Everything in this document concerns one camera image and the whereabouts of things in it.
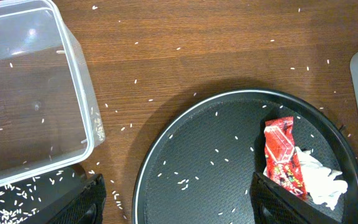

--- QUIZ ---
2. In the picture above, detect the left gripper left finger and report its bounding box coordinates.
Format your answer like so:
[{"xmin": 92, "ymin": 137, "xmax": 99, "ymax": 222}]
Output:
[{"xmin": 20, "ymin": 173, "xmax": 108, "ymax": 224}]

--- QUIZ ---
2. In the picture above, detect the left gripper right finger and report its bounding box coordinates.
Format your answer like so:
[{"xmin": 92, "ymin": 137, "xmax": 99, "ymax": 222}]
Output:
[{"xmin": 250, "ymin": 172, "xmax": 337, "ymax": 224}]

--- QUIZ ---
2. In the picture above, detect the red snack wrapper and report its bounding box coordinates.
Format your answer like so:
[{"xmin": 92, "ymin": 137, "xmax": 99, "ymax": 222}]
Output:
[{"xmin": 264, "ymin": 116, "xmax": 308, "ymax": 200}]

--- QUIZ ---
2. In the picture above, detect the white napkin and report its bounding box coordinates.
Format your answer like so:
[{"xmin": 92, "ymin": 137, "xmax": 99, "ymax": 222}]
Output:
[{"xmin": 264, "ymin": 146, "xmax": 347, "ymax": 210}]

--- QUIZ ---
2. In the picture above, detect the black rectangular tray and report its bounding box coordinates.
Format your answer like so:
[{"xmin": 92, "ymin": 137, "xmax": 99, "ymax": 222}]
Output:
[{"xmin": 0, "ymin": 164, "xmax": 86, "ymax": 223}]

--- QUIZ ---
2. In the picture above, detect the round black tray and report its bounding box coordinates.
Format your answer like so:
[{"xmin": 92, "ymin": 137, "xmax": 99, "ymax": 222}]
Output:
[{"xmin": 132, "ymin": 89, "xmax": 358, "ymax": 223}]

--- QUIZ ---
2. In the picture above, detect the clear plastic bin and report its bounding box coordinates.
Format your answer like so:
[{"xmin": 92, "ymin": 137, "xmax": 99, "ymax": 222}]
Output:
[{"xmin": 0, "ymin": 0, "xmax": 105, "ymax": 187}]

